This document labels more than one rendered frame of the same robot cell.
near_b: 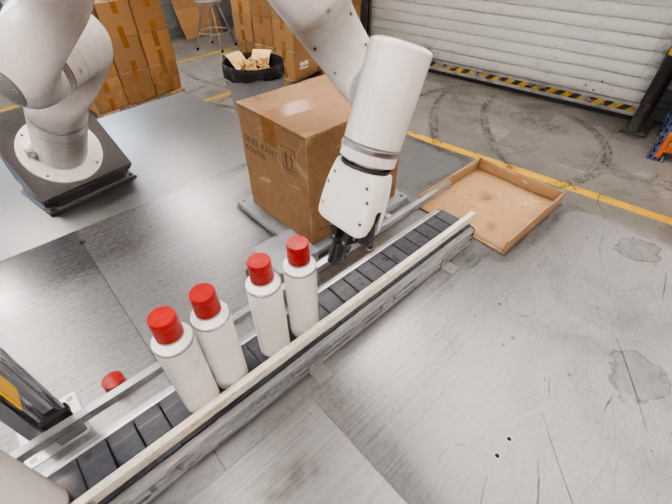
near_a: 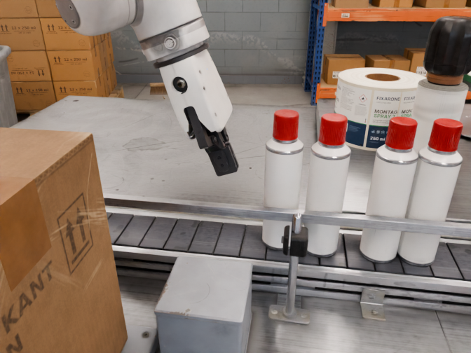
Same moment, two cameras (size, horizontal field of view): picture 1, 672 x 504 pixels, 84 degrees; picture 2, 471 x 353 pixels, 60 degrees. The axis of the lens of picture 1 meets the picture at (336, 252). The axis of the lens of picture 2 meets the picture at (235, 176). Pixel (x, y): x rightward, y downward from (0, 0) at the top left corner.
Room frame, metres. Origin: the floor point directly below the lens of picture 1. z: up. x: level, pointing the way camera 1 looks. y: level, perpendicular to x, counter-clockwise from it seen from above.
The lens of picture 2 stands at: (0.77, 0.41, 1.25)
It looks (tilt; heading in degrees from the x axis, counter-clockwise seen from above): 27 degrees down; 232
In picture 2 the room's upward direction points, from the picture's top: straight up
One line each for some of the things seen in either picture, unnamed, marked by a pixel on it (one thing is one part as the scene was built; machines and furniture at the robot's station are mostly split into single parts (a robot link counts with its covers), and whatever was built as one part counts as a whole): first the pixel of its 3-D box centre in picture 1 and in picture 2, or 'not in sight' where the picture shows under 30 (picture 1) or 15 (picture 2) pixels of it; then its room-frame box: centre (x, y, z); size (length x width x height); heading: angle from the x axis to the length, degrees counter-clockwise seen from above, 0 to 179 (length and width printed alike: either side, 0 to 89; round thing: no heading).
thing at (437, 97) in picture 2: not in sight; (438, 101); (0.01, 0.07, 1.03); 0.09 x 0.09 x 0.30
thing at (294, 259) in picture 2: not in sight; (292, 257); (0.44, 0.12, 0.91); 0.07 x 0.03 x 0.16; 43
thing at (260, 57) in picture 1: (256, 75); not in sight; (2.97, 0.60, 0.50); 0.42 x 0.41 x 0.28; 140
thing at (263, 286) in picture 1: (267, 307); (326, 187); (0.36, 0.10, 0.98); 0.05 x 0.05 x 0.20
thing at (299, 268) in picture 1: (301, 290); (282, 181); (0.40, 0.05, 0.98); 0.05 x 0.05 x 0.20
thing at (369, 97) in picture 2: not in sight; (377, 107); (-0.09, -0.12, 0.95); 0.20 x 0.20 x 0.14
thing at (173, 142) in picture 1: (142, 170); not in sight; (1.06, 0.62, 0.81); 0.90 x 0.90 x 0.04; 50
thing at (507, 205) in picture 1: (490, 199); not in sight; (0.84, -0.42, 0.85); 0.30 x 0.26 x 0.04; 133
